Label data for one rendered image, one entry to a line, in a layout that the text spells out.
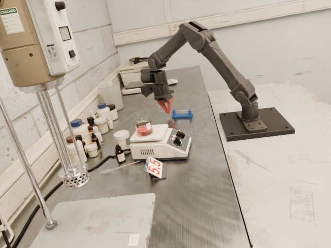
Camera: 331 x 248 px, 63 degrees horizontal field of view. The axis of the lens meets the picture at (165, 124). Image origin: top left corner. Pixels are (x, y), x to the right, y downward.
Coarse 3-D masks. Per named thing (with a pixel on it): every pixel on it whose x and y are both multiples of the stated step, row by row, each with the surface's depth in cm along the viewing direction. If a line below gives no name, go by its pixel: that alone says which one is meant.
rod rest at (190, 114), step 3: (174, 111) 131; (189, 111) 126; (174, 114) 131; (177, 114) 131; (180, 114) 131; (183, 114) 130; (186, 114) 129; (189, 114) 127; (192, 114) 128; (174, 117) 130; (177, 117) 129; (180, 117) 129; (183, 117) 128; (186, 117) 128; (189, 117) 127
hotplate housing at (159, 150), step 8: (168, 128) 102; (168, 136) 97; (136, 144) 95; (144, 144) 94; (152, 144) 93; (160, 144) 92; (136, 152) 95; (144, 152) 95; (152, 152) 94; (160, 152) 93; (168, 152) 93; (176, 152) 92; (184, 152) 92; (136, 160) 97; (144, 160) 97
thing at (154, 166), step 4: (152, 160) 91; (156, 160) 92; (148, 164) 87; (152, 164) 88; (156, 164) 90; (160, 164) 91; (148, 168) 85; (152, 168) 86; (156, 168) 88; (160, 168) 89; (152, 172) 85; (156, 172) 86
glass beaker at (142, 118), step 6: (132, 114) 95; (138, 114) 97; (144, 114) 97; (138, 120) 92; (144, 120) 92; (150, 120) 94; (138, 126) 93; (144, 126) 93; (150, 126) 94; (138, 132) 95; (144, 132) 94; (150, 132) 95
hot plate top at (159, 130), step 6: (156, 126) 101; (162, 126) 101; (156, 132) 96; (162, 132) 96; (132, 138) 95; (138, 138) 94; (144, 138) 94; (150, 138) 93; (156, 138) 92; (162, 138) 92
